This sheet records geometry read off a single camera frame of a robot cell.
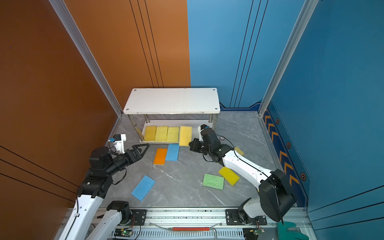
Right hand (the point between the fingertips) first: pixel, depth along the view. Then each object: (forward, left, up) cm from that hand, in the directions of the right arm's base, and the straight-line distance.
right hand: (187, 144), depth 81 cm
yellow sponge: (-11, -24, -17) cm, 32 cm away
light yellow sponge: (+15, +19, -10) cm, 26 cm away
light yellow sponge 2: (+14, +10, -9) cm, 19 cm away
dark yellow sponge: (+4, +1, +3) cm, 5 cm away
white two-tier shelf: (+11, +9, +17) cm, 22 cm away
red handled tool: (-36, -2, -18) cm, 40 cm away
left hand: (-7, +19, +9) cm, 22 cm away
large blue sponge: (-18, +25, -16) cm, 34 cm away
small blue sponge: (+4, +11, -16) cm, 20 cm away
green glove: (-38, -45, -18) cm, 61 cm away
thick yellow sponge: (+16, +26, -10) cm, 32 cm away
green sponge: (-15, -15, -16) cm, 26 cm away
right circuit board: (-37, -34, -18) cm, 53 cm away
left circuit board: (-38, +30, -19) cm, 52 cm away
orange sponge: (+2, +19, -17) cm, 25 cm away
